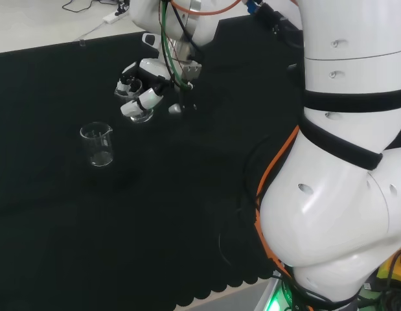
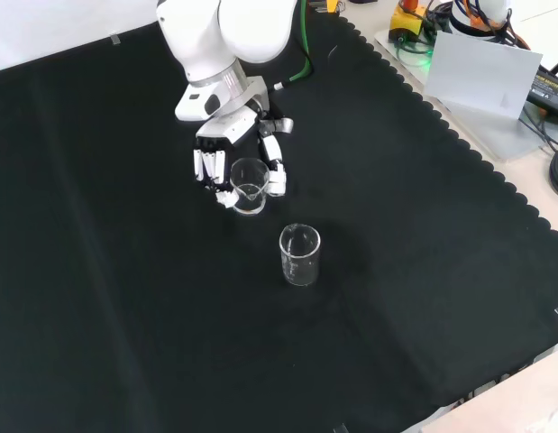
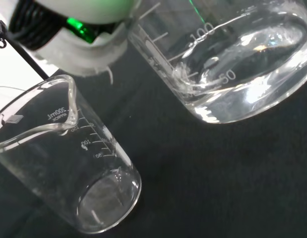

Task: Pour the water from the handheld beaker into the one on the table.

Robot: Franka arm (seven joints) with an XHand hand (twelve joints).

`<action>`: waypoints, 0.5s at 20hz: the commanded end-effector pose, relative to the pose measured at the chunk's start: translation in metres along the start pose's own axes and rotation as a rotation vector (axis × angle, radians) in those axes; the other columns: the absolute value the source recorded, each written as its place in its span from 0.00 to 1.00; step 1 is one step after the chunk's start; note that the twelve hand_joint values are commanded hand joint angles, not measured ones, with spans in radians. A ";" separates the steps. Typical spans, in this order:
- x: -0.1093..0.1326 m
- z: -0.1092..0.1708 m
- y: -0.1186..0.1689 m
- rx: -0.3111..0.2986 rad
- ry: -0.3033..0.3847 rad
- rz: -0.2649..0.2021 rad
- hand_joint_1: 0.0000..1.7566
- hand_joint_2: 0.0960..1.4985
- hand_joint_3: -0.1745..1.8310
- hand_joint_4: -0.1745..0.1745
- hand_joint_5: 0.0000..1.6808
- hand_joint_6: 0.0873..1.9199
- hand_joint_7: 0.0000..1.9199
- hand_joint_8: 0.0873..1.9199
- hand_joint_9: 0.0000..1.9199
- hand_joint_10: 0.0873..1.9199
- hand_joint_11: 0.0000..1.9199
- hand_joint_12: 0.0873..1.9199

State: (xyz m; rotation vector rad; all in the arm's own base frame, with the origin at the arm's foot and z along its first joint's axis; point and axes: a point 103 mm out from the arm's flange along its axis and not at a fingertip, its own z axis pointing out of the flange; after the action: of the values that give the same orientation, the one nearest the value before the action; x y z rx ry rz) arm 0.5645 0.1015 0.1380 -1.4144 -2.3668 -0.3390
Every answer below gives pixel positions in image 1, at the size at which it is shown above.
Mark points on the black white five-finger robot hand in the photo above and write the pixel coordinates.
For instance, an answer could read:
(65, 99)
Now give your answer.
(151, 68)

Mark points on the clear graduated glass beaker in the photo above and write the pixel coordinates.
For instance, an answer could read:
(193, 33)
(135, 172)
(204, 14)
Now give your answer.
(142, 118)

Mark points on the clear glass beaker with spout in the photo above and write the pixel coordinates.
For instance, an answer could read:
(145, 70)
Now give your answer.
(98, 152)

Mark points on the white power strip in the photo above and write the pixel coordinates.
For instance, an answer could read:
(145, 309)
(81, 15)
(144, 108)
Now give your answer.
(113, 17)

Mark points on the clear tape strip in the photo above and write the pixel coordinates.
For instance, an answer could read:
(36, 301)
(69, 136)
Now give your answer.
(81, 42)

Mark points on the black bench cloth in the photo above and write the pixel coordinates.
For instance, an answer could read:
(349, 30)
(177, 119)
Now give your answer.
(90, 226)

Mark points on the yellow stop button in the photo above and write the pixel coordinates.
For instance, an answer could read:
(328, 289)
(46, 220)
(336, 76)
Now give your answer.
(394, 272)

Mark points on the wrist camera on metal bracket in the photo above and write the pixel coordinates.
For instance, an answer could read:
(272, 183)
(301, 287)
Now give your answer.
(191, 69)

